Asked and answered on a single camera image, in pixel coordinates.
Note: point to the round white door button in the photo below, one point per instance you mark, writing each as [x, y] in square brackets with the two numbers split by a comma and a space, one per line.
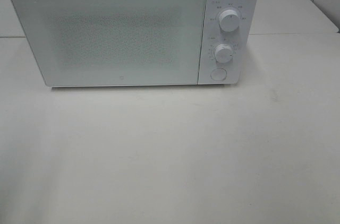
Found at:
[218, 74]

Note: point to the white microwave door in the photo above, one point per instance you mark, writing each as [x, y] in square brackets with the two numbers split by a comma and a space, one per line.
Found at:
[79, 43]

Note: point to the white lower timer knob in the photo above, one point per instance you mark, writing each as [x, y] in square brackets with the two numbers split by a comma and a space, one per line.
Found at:
[224, 53]

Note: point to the white upper power knob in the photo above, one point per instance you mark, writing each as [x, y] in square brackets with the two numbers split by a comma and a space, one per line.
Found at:
[229, 19]

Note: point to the white microwave oven body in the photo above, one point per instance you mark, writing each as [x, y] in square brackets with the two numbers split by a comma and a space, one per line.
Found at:
[240, 9]

